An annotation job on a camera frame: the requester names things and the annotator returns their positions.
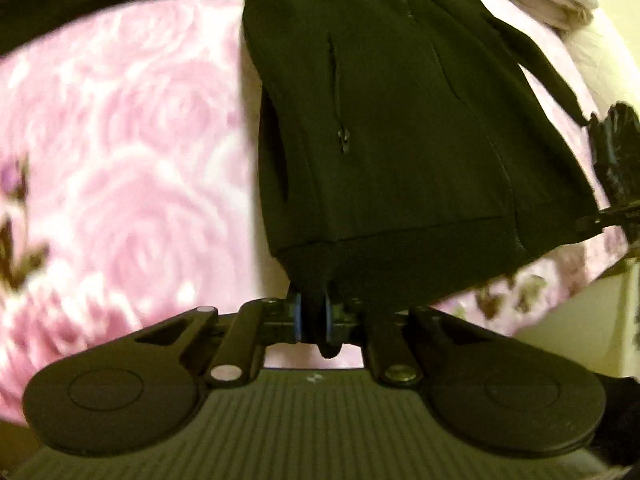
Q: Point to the pink floral blanket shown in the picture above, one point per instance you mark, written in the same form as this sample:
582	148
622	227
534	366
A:
125	185

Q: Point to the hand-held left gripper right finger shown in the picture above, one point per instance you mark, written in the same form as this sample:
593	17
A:
329	320

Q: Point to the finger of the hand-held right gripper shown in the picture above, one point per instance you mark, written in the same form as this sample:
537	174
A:
600	221

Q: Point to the black jacket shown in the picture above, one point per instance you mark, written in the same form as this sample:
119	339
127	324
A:
400	135

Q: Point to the cream quilted mattress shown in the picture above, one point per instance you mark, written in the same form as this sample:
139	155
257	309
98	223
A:
610	60

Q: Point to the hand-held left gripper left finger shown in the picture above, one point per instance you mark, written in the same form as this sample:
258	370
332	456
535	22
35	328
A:
298	320

